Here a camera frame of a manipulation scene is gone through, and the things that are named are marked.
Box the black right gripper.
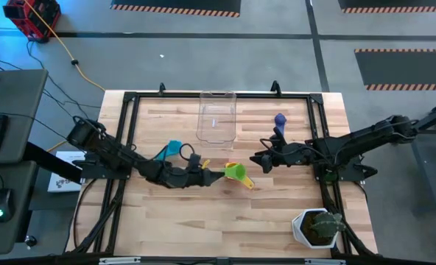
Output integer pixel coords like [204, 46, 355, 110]
[249, 126, 317, 167]

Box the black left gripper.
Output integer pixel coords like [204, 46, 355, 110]
[162, 167, 226, 188]

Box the green measuring cup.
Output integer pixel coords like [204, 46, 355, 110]
[219, 163, 247, 181]
[223, 161, 256, 191]

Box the purple measuring cup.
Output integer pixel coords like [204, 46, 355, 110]
[274, 113, 288, 135]

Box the blue measuring cup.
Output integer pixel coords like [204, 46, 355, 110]
[155, 139, 184, 162]

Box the clear plastic basket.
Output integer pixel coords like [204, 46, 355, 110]
[195, 91, 238, 145]

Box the white hexagonal plant pot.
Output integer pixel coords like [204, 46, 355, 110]
[291, 208, 340, 250]

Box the green cactus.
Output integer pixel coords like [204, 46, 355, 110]
[309, 211, 346, 239]

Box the white printed box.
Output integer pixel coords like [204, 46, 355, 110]
[47, 150, 86, 194]

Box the black hazard-striped floor mat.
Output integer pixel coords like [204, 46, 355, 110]
[354, 48, 436, 92]
[337, 0, 436, 15]
[110, 0, 242, 18]

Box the black diagonal bar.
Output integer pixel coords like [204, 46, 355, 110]
[22, 141, 83, 184]

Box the grey desk top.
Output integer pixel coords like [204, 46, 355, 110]
[0, 160, 38, 257]
[0, 68, 49, 165]

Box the black computer mouse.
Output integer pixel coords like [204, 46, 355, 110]
[0, 187, 15, 224]

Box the red equipment case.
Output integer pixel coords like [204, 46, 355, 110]
[2, 0, 62, 41]

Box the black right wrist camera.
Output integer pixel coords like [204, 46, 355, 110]
[260, 154, 275, 174]

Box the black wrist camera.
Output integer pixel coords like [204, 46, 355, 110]
[188, 152, 203, 174]
[260, 154, 275, 174]

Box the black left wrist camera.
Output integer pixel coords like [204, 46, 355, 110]
[188, 152, 203, 174]

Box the black metal table frame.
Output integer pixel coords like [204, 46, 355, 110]
[70, 79, 379, 261]

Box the silver metal bracket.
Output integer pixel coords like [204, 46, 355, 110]
[304, 258, 347, 265]
[98, 256, 141, 265]

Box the black floor cable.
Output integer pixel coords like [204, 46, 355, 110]
[26, 38, 103, 119]

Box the yellow floor cable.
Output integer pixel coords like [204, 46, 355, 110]
[22, 0, 107, 93]

